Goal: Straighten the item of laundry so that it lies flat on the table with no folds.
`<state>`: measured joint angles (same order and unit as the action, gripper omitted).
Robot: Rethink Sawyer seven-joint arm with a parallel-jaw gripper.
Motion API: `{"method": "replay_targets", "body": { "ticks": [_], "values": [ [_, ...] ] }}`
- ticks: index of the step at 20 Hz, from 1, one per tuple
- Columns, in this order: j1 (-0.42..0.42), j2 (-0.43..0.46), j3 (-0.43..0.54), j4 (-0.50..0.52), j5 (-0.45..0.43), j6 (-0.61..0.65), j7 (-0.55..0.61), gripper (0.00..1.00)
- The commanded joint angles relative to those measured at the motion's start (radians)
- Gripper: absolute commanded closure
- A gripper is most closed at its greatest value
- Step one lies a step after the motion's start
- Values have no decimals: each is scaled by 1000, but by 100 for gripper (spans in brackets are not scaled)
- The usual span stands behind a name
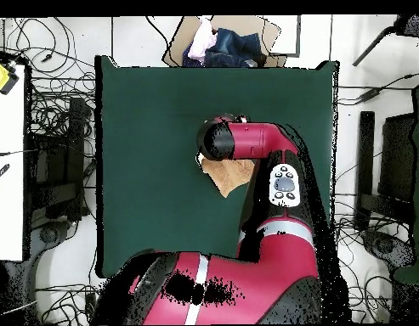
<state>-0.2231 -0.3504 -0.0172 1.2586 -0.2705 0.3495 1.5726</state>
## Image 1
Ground yellow emergency stop button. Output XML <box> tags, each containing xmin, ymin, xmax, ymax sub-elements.
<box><xmin>0</xmin><ymin>60</ymin><xmax>20</xmax><ymax>95</ymax></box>

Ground blue denim jeans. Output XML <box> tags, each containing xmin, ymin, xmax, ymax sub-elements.
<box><xmin>181</xmin><ymin>27</ymin><xmax>268</xmax><ymax>68</ymax></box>

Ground black chair frame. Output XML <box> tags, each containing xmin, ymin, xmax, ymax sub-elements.
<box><xmin>354</xmin><ymin>110</ymin><xmax>417</xmax><ymax>232</ymax></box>
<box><xmin>25</xmin><ymin>96</ymin><xmax>96</xmax><ymax>222</ymax></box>

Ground black power strip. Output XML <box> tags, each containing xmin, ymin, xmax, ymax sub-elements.
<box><xmin>84</xmin><ymin>291</ymin><xmax>97</xmax><ymax>322</ymax></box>

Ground pale pink garment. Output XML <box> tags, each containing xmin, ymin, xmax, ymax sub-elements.
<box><xmin>187</xmin><ymin>16</ymin><xmax>218</xmax><ymax>64</ymax></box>

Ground dark green table cloth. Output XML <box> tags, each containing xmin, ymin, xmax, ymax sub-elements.
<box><xmin>94</xmin><ymin>55</ymin><xmax>339</xmax><ymax>279</ymax></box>

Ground brown cardboard box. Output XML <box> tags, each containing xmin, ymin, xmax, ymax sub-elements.
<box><xmin>161</xmin><ymin>14</ymin><xmax>288</xmax><ymax>68</ymax></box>

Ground white side table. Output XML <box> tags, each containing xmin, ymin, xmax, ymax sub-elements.
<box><xmin>0</xmin><ymin>64</ymin><xmax>26</xmax><ymax>261</ymax></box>

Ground tan terry towel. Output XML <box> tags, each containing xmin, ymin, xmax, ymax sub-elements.
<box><xmin>195</xmin><ymin>152</ymin><xmax>256</xmax><ymax>199</ymax></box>

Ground black tripod stand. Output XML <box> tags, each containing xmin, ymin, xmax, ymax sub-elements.
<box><xmin>352</xmin><ymin>14</ymin><xmax>419</xmax><ymax>67</ymax></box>

